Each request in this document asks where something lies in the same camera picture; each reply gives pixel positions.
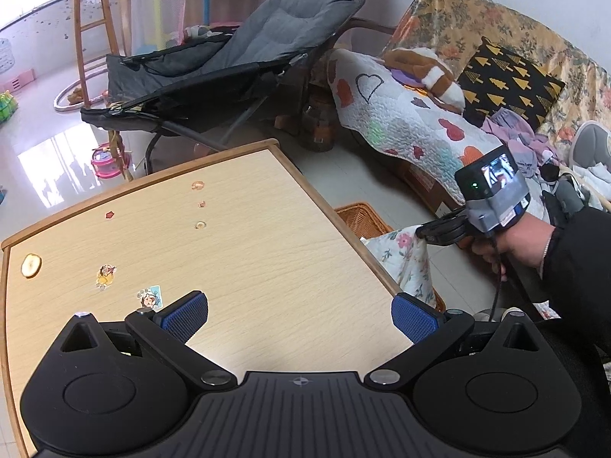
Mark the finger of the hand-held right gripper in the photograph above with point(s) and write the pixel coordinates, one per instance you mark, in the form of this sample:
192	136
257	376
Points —
432	233

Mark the wicker basket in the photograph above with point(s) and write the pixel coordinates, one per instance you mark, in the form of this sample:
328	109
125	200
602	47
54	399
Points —
363	217

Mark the silver hula hoop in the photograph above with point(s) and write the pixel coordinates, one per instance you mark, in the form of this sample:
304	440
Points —
56	98

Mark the grey recliner chair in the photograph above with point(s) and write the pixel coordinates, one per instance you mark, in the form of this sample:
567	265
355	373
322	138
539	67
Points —
267	33

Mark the brown and white plush toy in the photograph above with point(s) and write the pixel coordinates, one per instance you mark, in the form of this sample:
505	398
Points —
429	69

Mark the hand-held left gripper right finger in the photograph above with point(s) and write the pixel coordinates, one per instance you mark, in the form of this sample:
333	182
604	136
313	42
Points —
413	319

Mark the straw broom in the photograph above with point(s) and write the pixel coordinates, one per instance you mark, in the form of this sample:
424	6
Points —
119	152

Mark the pink toy drum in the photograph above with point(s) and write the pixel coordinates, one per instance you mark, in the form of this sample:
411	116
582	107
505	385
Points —
105	164

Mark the blue cartoon sticker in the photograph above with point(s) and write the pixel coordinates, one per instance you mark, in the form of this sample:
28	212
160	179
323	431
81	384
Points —
150	297

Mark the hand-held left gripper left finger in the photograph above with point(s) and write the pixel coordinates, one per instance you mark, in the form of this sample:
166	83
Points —
186	316

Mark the white heart print quilt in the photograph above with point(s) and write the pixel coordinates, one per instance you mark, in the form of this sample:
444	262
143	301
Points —
405	124

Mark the small brown toy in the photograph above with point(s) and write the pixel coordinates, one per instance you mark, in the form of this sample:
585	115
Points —
75	97

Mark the purple clothes pile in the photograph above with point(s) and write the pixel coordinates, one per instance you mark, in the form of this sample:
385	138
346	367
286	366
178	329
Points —
515	129

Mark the white floral baby shirt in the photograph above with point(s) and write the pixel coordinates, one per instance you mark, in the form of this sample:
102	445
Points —
405	257

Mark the person's right forearm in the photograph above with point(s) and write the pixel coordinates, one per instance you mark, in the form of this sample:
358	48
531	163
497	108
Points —
577	257

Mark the mesh play tent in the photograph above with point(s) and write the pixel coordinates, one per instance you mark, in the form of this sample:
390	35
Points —
157	0

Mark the gold floral sofa cover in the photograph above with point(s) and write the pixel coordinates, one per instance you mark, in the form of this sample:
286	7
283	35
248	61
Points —
477	14

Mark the yellow cartoon sticker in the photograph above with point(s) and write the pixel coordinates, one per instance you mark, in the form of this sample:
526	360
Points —
105	276

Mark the black pillow with gold trees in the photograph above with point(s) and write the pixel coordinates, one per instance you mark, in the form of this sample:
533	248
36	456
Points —
506	81

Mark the green toy set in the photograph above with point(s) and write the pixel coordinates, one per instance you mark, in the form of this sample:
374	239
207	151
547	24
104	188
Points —
7	107

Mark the round orange sticker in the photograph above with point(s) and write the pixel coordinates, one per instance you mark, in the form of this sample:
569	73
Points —
197	185

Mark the person's black jacket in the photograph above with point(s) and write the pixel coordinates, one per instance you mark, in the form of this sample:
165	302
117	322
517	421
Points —
592	391

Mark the grey cushion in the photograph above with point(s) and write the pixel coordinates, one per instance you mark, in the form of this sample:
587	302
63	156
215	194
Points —
592	145

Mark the person's right hand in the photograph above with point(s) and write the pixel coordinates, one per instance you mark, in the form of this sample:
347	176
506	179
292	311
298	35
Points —
518	245

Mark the wooden stool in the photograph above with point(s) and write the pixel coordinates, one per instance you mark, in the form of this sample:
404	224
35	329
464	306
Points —
79	47

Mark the pink plastic tray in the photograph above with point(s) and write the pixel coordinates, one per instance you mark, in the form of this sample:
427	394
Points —
19	80

